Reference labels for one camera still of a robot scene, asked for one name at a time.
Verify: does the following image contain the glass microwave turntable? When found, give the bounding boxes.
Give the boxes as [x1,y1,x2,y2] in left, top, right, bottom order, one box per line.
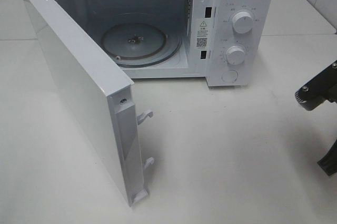
[101,23,182,68]

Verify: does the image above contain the white microwave door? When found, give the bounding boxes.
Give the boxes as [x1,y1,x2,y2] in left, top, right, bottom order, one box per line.
[23,0,154,206]

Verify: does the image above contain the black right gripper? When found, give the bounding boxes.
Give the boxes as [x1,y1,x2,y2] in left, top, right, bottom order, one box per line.
[295,61,337,177]

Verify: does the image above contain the white upper power knob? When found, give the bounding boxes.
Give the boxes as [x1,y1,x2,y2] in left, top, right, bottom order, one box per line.
[231,10,254,34]

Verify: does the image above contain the white timer knob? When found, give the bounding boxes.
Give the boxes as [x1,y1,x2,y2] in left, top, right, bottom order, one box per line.
[225,45,245,65]

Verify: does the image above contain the white microwave oven body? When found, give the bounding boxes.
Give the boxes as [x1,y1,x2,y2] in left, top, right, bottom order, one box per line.
[55,0,271,87]

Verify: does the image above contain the round white door button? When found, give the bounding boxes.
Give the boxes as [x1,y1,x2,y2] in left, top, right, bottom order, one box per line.
[222,70,238,83]

